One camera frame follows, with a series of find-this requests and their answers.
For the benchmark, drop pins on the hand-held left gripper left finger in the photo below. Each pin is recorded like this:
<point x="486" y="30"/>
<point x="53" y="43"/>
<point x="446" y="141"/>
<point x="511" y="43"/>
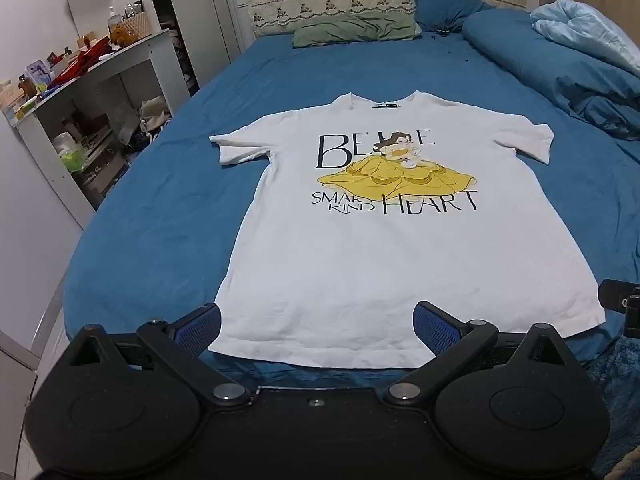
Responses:
<point x="200" y="327"/>

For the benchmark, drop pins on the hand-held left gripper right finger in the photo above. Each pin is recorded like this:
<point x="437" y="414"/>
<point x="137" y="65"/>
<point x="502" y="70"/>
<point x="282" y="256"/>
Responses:
<point x="432" y="330"/>

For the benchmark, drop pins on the white printed t-shirt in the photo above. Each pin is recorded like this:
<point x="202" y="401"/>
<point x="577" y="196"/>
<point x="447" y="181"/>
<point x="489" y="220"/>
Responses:
<point x="375" y="270"/>

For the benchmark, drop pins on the blue fuzzy rug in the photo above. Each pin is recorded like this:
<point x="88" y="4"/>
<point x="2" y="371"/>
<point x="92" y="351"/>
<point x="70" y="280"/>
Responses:
<point x="615" y="400"/>

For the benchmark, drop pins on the green plastic bag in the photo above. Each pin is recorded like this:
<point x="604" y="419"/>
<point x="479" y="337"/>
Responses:
<point x="74" y="160"/>

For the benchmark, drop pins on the blue duvet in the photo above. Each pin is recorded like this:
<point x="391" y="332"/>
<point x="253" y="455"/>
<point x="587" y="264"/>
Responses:
<point x="540" y="60"/>

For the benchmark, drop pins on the white desk with shelves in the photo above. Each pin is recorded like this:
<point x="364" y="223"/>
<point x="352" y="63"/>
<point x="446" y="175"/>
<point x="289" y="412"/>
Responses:
<point x="135" y="57"/>

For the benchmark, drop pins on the light blue blanket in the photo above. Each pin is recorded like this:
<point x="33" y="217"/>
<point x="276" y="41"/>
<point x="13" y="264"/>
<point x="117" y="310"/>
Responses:
<point x="585" y="25"/>

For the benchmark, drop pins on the red box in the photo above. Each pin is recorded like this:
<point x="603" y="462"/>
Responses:
<point x="82" y="62"/>

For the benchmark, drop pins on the orange plush toy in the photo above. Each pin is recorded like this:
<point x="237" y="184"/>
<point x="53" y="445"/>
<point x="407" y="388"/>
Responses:
<point x="121" y="35"/>

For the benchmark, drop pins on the white wardrobe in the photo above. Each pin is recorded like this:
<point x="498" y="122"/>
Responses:
<point x="210" y="20"/>

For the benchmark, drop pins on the woven basket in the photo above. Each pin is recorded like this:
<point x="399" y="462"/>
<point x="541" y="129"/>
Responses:
<point x="135" y="25"/>

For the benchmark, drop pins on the green pillow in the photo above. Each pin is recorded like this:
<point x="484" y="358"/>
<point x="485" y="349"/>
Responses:
<point x="350" y="30"/>

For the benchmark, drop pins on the white bottle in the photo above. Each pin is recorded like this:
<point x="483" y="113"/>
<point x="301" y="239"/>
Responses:
<point x="113" y="16"/>

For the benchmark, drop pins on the blue pillow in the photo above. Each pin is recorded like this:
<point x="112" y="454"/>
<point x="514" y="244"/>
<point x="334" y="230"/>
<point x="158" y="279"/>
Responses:
<point x="442" y="5"/>

